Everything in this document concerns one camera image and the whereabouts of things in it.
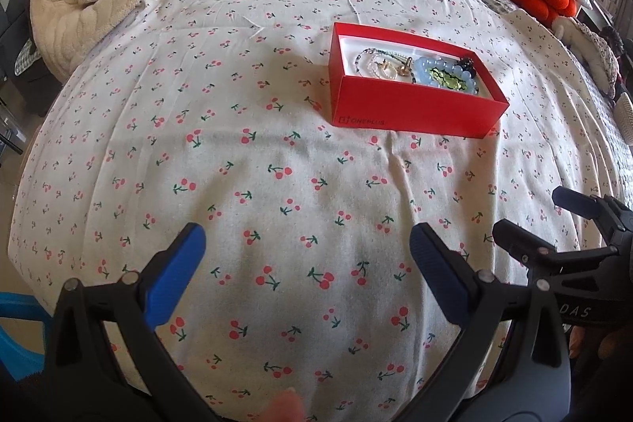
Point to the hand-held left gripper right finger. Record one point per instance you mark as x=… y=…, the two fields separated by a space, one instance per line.
x=440 y=276

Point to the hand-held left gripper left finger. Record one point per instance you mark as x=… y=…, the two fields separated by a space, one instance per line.
x=173 y=273

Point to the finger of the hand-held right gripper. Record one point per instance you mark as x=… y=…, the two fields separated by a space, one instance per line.
x=578 y=199
x=524 y=246

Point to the dark beaded ornament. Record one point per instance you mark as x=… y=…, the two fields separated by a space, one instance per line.
x=466 y=65

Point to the red jewelry box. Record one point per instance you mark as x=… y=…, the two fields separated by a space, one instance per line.
x=395 y=105

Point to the person's left hand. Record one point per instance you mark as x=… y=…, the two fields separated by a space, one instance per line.
x=284 y=408

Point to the cherry print bed sheet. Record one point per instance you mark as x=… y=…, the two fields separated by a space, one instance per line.
x=247 y=155

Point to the floral frilled cushion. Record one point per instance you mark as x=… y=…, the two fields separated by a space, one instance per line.
x=591 y=46

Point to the blue plastic stool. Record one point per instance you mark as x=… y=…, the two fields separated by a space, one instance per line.
x=17 y=343

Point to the small gold earring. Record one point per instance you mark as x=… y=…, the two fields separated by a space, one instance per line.
x=380 y=65
x=406 y=63

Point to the grey chair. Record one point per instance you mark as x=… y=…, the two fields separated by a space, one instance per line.
x=15 y=21

